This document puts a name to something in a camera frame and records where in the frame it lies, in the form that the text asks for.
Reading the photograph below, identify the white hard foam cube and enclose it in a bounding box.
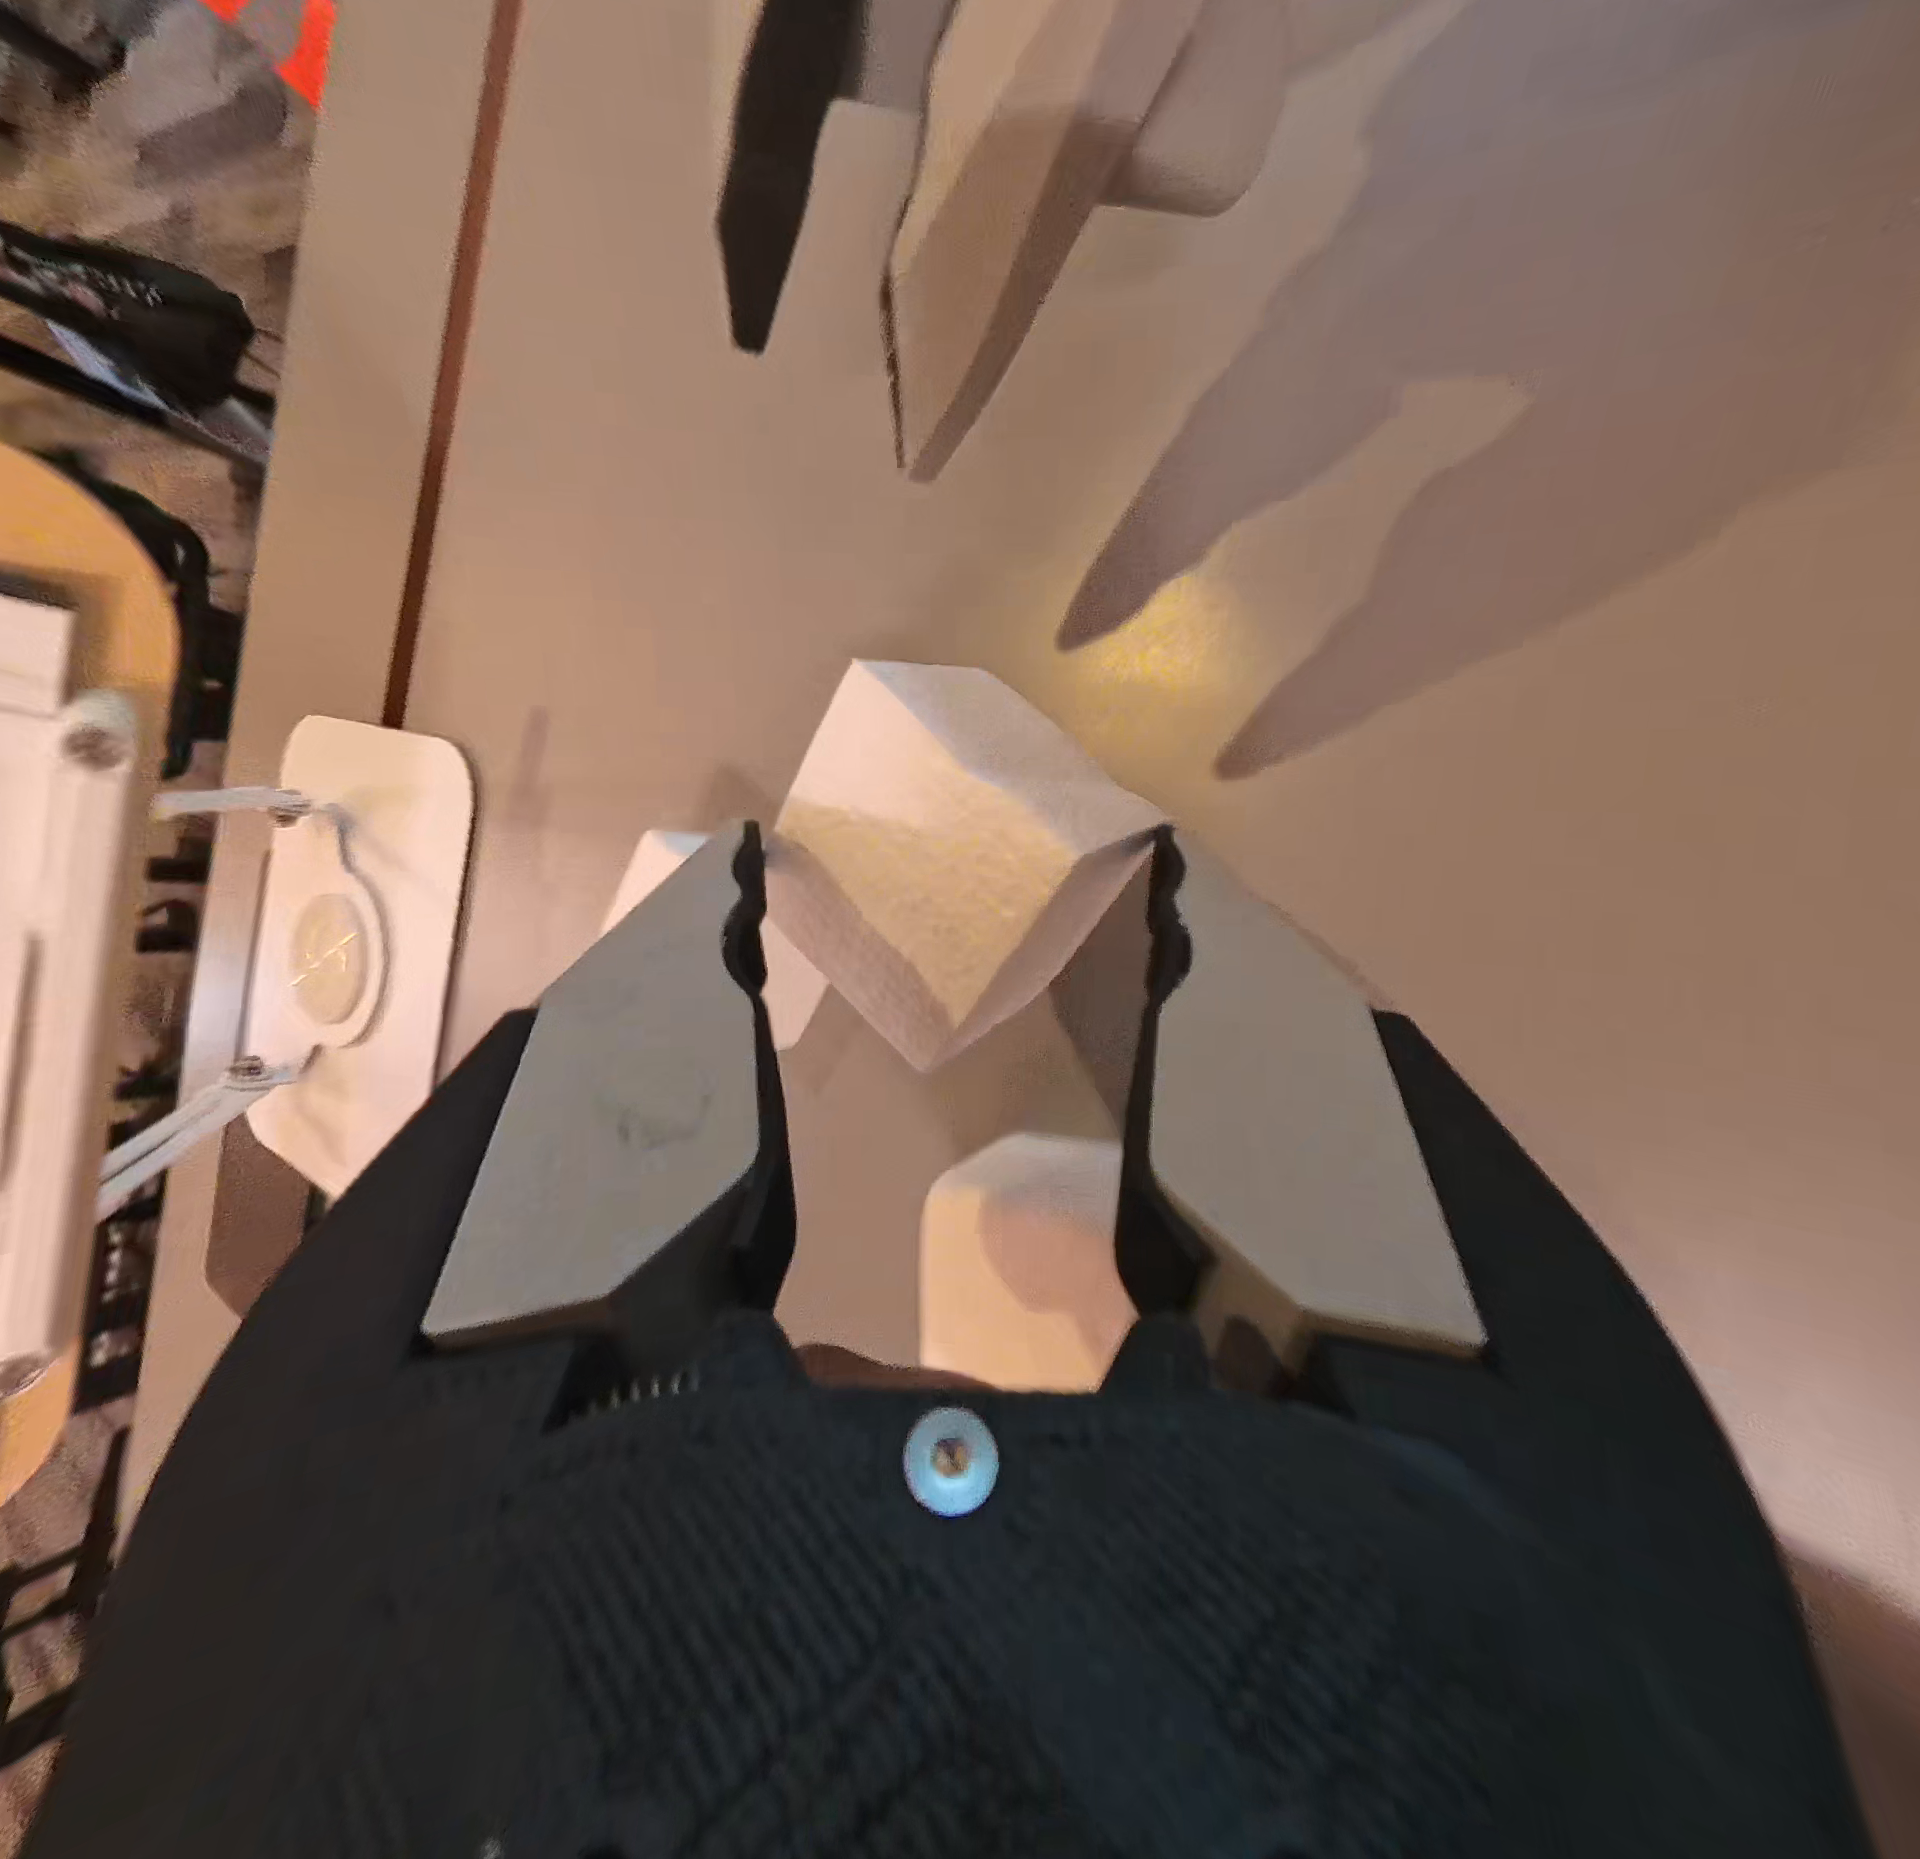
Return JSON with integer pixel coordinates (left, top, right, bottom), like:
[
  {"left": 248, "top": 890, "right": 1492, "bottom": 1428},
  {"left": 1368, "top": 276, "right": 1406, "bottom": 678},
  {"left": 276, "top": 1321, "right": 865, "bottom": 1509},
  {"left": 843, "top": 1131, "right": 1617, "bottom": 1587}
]
[
  {"left": 765, "top": 659, "right": 1174, "bottom": 1076},
  {"left": 918, "top": 1131, "right": 1147, "bottom": 1391},
  {"left": 599, "top": 827, "right": 830, "bottom": 1053}
]

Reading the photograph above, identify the black floor bag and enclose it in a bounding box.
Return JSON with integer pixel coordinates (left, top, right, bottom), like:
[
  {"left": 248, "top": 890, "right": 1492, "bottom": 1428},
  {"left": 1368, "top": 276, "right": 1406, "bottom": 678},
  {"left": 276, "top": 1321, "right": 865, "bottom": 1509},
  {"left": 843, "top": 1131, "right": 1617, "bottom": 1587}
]
[{"left": 0, "top": 224, "right": 262, "bottom": 453}]

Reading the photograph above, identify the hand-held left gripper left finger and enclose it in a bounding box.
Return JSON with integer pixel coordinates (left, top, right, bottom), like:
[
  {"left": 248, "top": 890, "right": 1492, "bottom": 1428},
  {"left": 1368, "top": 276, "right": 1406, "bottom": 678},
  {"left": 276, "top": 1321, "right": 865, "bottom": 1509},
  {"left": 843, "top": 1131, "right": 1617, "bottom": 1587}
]
[{"left": 421, "top": 818, "right": 796, "bottom": 1349}]

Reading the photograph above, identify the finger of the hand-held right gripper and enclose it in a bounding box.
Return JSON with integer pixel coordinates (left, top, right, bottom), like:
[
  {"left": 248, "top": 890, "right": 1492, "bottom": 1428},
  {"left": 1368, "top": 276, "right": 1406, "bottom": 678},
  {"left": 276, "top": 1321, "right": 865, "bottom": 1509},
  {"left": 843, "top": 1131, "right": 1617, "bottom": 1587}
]
[
  {"left": 882, "top": 0, "right": 1215, "bottom": 484},
  {"left": 715, "top": 0, "right": 981, "bottom": 356}
]

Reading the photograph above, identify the white stand with wooden board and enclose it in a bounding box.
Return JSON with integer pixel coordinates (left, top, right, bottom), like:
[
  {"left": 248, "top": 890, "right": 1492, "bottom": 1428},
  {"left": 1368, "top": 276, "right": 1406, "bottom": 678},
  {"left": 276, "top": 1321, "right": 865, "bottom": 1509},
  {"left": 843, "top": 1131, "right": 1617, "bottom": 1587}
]
[{"left": 0, "top": 440, "right": 481, "bottom": 1506}]

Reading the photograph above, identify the orange traffic cone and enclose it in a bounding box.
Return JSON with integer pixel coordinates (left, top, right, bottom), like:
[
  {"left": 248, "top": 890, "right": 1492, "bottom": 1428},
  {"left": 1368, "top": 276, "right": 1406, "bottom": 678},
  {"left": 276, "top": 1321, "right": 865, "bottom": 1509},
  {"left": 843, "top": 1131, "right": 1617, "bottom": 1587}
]
[{"left": 169, "top": 0, "right": 339, "bottom": 117}]

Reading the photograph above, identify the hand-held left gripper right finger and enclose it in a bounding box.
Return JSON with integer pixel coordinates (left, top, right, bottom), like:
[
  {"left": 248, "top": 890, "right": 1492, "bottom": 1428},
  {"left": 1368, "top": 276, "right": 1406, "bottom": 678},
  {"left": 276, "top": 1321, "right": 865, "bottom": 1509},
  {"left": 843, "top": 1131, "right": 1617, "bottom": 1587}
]
[{"left": 1117, "top": 823, "right": 1492, "bottom": 1391}]

